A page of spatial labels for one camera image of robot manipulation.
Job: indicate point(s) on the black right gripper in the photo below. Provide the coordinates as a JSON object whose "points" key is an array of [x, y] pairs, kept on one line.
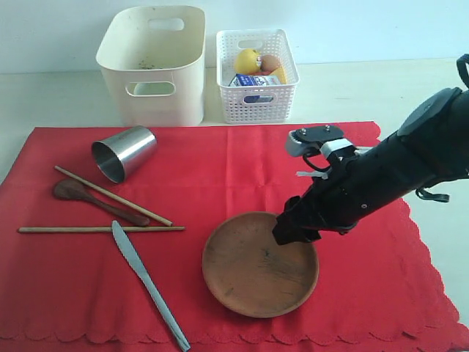
{"points": [[370, 182]]}

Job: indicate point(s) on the brown wooden plate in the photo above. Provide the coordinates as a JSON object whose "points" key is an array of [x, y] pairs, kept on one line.
{"points": [[250, 274]]}

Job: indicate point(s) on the yellow cheese wedge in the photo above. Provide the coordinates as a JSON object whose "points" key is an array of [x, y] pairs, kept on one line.
{"points": [[280, 74]]}

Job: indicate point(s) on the blue white milk carton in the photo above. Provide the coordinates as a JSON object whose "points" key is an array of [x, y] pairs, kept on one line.
{"points": [[241, 80]]}

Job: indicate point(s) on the brown egg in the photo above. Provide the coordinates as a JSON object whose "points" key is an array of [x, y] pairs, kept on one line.
{"points": [[270, 62]]}

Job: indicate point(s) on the wooden chopstick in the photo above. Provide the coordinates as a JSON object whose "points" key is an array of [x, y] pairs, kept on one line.
{"points": [[96, 229], [139, 209]]}

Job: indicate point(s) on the stainless steel table knife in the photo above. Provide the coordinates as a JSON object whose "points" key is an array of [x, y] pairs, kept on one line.
{"points": [[132, 257]]}

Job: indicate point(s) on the yellow lemon with sticker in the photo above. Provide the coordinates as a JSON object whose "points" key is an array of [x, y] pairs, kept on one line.
{"points": [[248, 62]]}

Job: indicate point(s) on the stainless steel cup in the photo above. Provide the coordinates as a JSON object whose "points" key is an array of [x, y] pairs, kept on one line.
{"points": [[118, 156]]}

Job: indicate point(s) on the dark wooden spoon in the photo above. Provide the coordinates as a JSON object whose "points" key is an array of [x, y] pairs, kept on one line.
{"points": [[73, 190]]}

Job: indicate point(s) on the pale green bowl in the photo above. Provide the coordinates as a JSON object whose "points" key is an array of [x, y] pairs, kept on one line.
{"points": [[153, 88]]}

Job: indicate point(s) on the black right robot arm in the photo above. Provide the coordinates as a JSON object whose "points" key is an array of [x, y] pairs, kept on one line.
{"points": [[437, 132]]}

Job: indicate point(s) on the red scalloped table cloth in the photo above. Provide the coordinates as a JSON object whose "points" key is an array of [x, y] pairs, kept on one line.
{"points": [[377, 289]]}

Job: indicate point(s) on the white perforated plastic basket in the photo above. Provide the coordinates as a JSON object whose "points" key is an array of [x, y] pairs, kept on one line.
{"points": [[242, 105]]}

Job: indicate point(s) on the cream plastic storage bin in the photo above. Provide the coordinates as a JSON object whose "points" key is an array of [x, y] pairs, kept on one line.
{"points": [[156, 44]]}

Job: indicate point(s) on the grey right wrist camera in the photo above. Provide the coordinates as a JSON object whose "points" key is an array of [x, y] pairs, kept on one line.
{"points": [[309, 140]]}

